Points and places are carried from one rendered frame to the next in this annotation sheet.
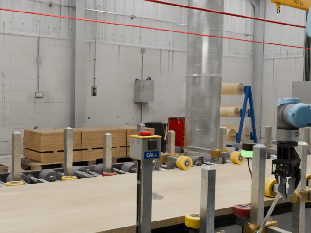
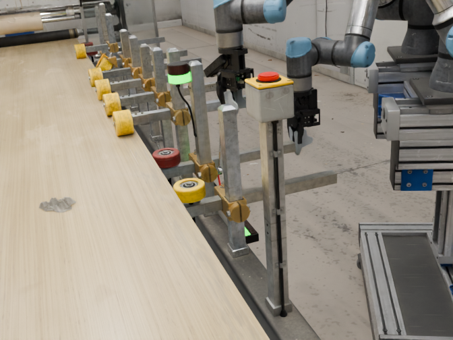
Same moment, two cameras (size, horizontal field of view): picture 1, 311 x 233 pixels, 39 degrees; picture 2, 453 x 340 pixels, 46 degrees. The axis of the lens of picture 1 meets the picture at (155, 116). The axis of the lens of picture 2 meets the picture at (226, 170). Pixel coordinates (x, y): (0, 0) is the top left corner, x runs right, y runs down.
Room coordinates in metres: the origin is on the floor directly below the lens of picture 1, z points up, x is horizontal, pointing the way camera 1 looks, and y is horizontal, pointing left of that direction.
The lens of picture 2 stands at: (1.08, 0.99, 1.47)
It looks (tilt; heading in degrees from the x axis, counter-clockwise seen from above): 23 degrees down; 288
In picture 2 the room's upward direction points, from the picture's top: 5 degrees counter-clockwise
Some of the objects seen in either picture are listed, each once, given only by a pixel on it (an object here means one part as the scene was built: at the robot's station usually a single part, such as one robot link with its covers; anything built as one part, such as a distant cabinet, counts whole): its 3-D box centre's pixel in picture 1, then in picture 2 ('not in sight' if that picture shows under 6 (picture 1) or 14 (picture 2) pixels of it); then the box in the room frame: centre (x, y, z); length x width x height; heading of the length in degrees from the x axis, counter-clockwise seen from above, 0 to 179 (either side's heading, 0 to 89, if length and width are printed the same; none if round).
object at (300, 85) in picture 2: not in sight; (298, 82); (1.34, -0.61, 1.05); 0.08 x 0.08 x 0.05
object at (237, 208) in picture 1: (243, 219); (168, 168); (1.70, -0.36, 0.85); 0.08 x 0.08 x 0.11
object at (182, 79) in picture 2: (249, 153); (178, 77); (1.63, -0.36, 1.13); 0.06 x 0.06 x 0.02
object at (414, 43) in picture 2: not in sight; (423, 36); (0.97, -1.09, 1.09); 0.15 x 0.15 x 0.10
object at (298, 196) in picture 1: (302, 195); (178, 113); (1.75, -0.61, 0.95); 0.14 x 0.06 x 0.05; 125
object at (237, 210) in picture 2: not in sight; (231, 202); (1.46, -0.20, 0.84); 0.14 x 0.06 x 0.05; 125
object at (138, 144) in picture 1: (145, 148); (269, 99); (1.30, 0.03, 1.18); 0.07 x 0.07 x 0.08; 35
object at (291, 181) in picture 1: (289, 189); (240, 103); (1.50, -0.47, 1.02); 0.06 x 0.03 x 0.09; 146
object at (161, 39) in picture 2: not in sight; (123, 44); (2.58, -1.88, 0.95); 0.50 x 0.04 x 0.04; 35
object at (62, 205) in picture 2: (155, 194); (57, 201); (1.84, -0.01, 0.91); 0.09 x 0.07 x 0.02; 3
